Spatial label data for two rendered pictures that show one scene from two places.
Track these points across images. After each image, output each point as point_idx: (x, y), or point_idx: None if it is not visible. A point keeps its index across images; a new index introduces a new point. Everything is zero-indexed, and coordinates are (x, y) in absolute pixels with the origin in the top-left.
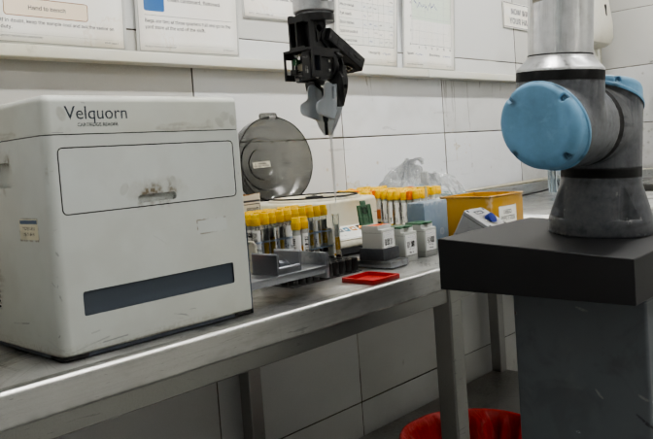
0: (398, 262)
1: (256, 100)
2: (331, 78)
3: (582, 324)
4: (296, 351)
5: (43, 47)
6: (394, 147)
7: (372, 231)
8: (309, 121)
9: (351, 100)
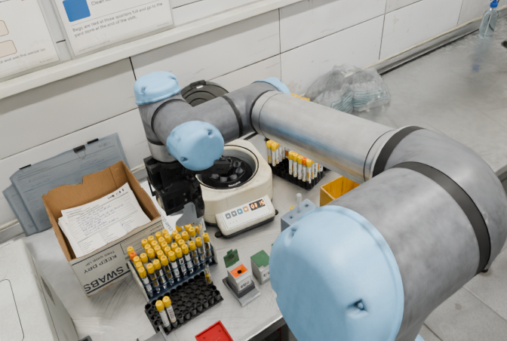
0: (250, 299)
1: (194, 54)
2: (189, 201)
3: None
4: None
5: None
6: (330, 44)
7: (232, 278)
8: (247, 53)
9: (290, 20)
